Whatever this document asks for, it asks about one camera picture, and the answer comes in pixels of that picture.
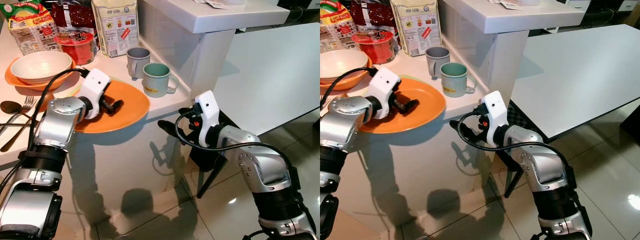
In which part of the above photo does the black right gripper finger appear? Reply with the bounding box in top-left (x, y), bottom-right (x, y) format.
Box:
top-left (168, 130), bottom-right (195, 149)
top-left (458, 130), bottom-right (484, 147)
top-left (157, 119), bottom-right (184, 136)
top-left (449, 119), bottom-right (474, 136)

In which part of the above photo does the orange plate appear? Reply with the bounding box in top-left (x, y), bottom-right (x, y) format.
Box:
top-left (69, 79), bottom-right (151, 135)
top-left (357, 77), bottom-right (447, 135)

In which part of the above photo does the black chair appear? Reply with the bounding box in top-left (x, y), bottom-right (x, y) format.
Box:
top-left (497, 100), bottom-right (542, 199)
top-left (189, 109), bottom-right (242, 199)

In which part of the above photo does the green mug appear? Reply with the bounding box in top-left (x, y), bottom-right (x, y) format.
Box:
top-left (141, 62), bottom-right (180, 99)
top-left (440, 61), bottom-right (477, 99)

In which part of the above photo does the grey mug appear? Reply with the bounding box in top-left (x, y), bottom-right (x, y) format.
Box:
top-left (126, 47), bottom-right (152, 81)
top-left (425, 46), bottom-right (451, 79)

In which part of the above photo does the red instant noodle cup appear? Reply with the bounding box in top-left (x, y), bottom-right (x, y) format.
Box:
top-left (53, 30), bottom-right (97, 66)
top-left (351, 29), bottom-right (396, 65)

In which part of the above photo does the white bowl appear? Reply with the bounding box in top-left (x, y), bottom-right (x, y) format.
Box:
top-left (320, 48), bottom-right (370, 85)
top-left (9, 50), bottom-right (74, 85)

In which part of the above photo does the metal fork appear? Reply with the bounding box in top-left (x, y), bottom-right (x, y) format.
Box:
top-left (0, 95), bottom-right (39, 134)

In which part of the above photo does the white printed paper bag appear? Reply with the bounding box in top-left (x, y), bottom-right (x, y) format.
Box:
top-left (389, 0), bottom-right (442, 57)
top-left (91, 0), bottom-right (140, 59)

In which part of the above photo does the dark red snack packet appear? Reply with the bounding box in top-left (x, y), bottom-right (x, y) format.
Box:
top-left (348, 0), bottom-right (397, 35)
top-left (51, 0), bottom-right (99, 36)

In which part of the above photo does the metal spoon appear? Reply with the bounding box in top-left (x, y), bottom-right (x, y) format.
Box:
top-left (0, 100), bottom-right (24, 116)

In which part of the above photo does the white dining table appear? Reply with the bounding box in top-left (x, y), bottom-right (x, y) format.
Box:
top-left (509, 23), bottom-right (640, 142)
top-left (214, 22), bottom-right (321, 137)

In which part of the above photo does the yellow green snack packet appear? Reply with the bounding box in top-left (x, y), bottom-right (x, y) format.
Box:
top-left (320, 0), bottom-right (357, 54)
top-left (0, 0), bottom-right (59, 56)

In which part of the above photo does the white raised counter shelf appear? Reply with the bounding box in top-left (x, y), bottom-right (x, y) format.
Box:
top-left (137, 0), bottom-right (291, 98)
top-left (437, 0), bottom-right (586, 98)

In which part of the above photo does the white paper slip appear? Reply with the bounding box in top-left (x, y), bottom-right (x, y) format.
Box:
top-left (192, 0), bottom-right (231, 10)
top-left (487, 0), bottom-right (524, 11)

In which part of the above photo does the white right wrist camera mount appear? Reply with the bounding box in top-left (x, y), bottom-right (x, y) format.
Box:
top-left (192, 90), bottom-right (221, 149)
top-left (480, 90), bottom-right (510, 149)

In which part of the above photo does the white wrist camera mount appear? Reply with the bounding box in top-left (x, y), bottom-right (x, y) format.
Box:
top-left (367, 67), bottom-right (401, 120)
top-left (79, 68), bottom-right (112, 120)
top-left (192, 90), bottom-right (221, 149)
top-left (480, 90), bottom-right (510, 149)

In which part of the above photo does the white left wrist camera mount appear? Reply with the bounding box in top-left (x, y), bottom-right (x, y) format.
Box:
top-left (367, 67), bottom-right (401, 120)
top-left (79, 68), bottom-right (112, 120)

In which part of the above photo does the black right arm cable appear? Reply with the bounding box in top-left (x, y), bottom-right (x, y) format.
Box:
top-left (174, 110), bottom-right (294, 172)
top-left (458, 110), bottom-right (577, 172)

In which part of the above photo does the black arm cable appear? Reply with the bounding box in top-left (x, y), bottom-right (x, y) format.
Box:
top-left (174, 110), bottom-right (294, 172)
top-left (320, 66), bottom-right (379, 109)
top-left (27, 67), bottom-right (91, 152)
top-left (458, 110), bottom-right (577, 172)

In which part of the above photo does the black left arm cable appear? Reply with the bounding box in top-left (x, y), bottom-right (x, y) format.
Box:
top-left (320, 66), bottom-right (379, 109)
top-left (27, 67), bottom-right (91, 152)

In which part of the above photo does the brown utensil handle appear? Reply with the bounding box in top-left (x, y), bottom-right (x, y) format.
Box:
top-left (0, 118), bottom-right (39, 153)

